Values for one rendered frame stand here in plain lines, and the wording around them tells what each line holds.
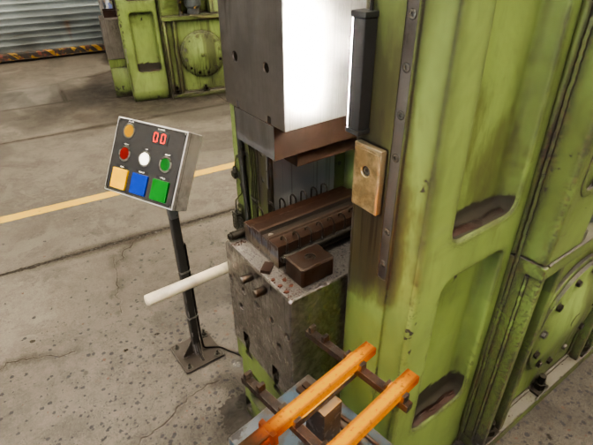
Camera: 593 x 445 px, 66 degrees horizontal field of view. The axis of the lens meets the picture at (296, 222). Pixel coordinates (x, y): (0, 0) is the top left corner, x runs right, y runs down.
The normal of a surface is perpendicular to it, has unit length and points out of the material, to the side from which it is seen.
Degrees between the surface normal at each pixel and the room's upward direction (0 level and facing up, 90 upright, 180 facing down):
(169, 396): 0
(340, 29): 90
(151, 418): 0
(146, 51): 90
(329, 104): 90
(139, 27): 90
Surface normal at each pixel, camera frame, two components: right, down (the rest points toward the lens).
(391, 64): -0.81, 0.32
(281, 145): 0.58, 0.43
